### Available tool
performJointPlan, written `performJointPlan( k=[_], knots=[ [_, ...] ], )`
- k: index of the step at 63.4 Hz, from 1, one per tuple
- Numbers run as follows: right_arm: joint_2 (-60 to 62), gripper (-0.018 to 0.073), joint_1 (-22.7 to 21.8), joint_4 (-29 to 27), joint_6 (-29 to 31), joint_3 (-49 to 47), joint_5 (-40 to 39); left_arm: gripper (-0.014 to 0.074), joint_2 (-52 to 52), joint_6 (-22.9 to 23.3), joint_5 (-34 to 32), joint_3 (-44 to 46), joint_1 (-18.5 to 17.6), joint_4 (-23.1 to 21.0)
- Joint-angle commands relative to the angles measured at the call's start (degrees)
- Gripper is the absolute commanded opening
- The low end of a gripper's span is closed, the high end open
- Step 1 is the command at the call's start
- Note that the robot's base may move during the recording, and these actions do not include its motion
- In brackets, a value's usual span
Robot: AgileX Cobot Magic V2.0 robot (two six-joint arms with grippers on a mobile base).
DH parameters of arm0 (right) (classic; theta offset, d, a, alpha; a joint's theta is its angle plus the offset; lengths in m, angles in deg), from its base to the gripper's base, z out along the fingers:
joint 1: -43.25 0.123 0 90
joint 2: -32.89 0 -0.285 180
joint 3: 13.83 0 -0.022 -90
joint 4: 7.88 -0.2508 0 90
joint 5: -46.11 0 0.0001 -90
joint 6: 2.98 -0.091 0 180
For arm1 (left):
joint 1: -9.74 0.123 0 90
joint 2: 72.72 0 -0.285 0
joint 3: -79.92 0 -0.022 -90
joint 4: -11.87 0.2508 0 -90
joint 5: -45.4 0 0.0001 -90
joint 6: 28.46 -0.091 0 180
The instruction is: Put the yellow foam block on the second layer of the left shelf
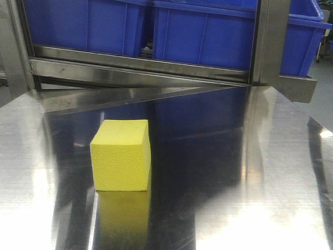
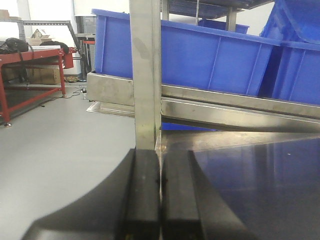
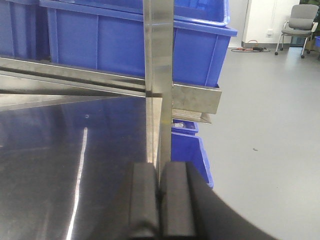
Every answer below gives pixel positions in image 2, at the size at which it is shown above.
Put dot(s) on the stainless steel shelf rack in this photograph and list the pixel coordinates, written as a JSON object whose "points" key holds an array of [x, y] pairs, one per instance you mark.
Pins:
{"points": [[149, 108]]}

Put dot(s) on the blue plastic bin at right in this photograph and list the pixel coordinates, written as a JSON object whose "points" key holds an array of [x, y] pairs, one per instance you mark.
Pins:
{"points": [[293, 71]]}

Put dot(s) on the black bag on workbench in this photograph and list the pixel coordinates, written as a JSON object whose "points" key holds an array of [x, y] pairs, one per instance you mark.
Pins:
{"points": [[14, 45]]}

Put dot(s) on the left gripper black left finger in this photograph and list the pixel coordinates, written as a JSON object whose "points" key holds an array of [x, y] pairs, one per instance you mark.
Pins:
{"points": [[124, 206]]}

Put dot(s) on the red metal workbench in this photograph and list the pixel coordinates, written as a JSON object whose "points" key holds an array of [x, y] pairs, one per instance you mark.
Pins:
{"points": [[55, 58]]}

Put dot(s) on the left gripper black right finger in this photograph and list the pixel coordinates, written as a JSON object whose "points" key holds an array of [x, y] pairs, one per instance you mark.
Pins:
{"points": [[192, 209]]}

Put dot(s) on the small blue bin behind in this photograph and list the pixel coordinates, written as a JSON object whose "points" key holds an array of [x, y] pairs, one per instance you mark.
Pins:
{"points": [[220, 25]]}

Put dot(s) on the cardboard box under workbench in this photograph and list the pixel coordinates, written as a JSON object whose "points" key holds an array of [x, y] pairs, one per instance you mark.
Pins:
{"points": [[45, 76]]}

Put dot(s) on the large blue plastic bin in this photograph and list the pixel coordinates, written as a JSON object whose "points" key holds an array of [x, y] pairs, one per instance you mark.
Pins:
{"points": [[192, 56]]}

